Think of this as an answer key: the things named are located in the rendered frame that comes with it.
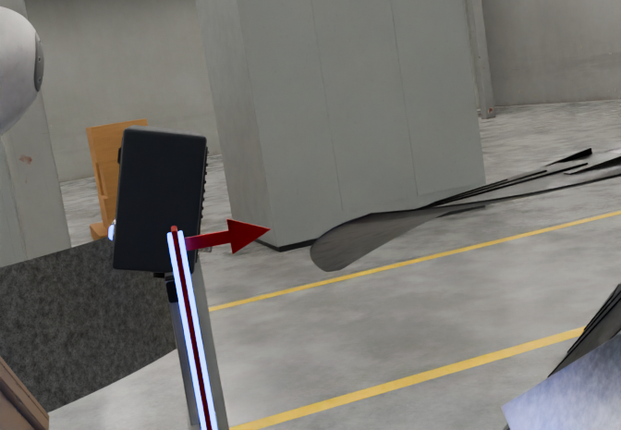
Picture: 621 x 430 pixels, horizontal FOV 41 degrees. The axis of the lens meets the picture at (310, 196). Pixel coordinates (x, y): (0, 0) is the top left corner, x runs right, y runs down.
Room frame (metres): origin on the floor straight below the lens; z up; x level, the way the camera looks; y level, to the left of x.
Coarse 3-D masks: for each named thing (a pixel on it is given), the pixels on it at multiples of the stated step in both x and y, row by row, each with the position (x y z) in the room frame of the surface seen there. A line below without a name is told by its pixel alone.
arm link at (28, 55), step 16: (0, 16) 0.88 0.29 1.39; (16, 16) 0.90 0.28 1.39; (0, 32) 0.86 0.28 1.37; (16, 32) 0.88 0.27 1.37; (32, 32) 0.91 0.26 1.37; (0, 48) 0.85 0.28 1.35; (16, 48) 0.87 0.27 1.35; (32, 48) 0.89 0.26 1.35; (0, 64) 0.85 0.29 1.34; (16, 64) 0.86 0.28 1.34; (32, 64) 0.89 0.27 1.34; (0, 80) 0.85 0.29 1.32; (16, 80) 0.87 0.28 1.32; (32, 80) 0.90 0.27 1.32; (0, 96) 0.86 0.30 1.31; (16, 96) 0.88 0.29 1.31; (32, 96) 0.91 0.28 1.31; (0, 112) 0.87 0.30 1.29; (16, 112) 0.89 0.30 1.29; (0, 128) 0.88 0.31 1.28
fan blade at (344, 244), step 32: (576, 160) 0.61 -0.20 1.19; (608, 160) 0.56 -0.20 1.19; (480, 192) 0.56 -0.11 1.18; (512, 192) 0.51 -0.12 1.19; (544, 192) 0.51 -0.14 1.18; (352, 224) 0.48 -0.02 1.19; (384, 224) 0.51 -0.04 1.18; (416, 224) 0.64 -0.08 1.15; (320, 256) 0.60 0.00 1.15; (352, 256) 0.66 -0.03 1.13
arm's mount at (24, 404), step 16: (0, 368) 0.65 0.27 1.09; (0, 384) 0.65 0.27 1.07; (16, 384) 0.68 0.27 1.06; (0, 400) 0.65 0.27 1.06; (16, 400) 0.68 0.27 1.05; (32, 400) 0.71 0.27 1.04; (0, 416) 0.64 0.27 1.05; (16, 416) 0.68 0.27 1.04; (32, 416) 0.70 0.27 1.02; (48, 416) 0.74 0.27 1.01
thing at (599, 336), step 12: (612, 300) 0.73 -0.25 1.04; (600, 312) 0.75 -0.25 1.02; (612, 312) 0.71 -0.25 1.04; (588, 324) 0.76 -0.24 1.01; (600, 324) 0.72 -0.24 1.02; (612, 324) 0.68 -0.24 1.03; (588, 336) 0.73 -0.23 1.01; (600, 336) 0.69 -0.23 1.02; (612, 336) 0.67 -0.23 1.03; (576, 348) 0.75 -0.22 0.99; (588, 348) 0.70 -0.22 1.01; (564, 360) 0.76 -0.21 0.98; (576, 360) 0.70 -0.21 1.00; (552, 372) 0.77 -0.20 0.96
